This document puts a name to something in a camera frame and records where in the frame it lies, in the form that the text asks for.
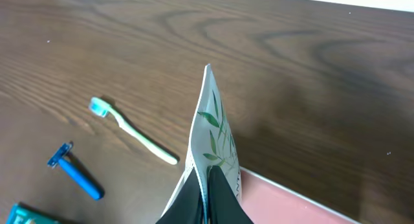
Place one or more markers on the white Pantene tube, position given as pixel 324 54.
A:
pixel 211 143

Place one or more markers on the blue disposable razor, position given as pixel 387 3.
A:
pixel 59 159

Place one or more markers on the teal Colgate toothpaste tube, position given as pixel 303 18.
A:
pixel 20 215

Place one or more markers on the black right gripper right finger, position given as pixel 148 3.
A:
pixel 223 206

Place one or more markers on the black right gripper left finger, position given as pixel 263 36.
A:
pixel 187 208

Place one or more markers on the green white toothbrush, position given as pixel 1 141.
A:
pixel 102 108

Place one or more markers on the white box pink interior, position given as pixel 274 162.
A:
pixel 265 201

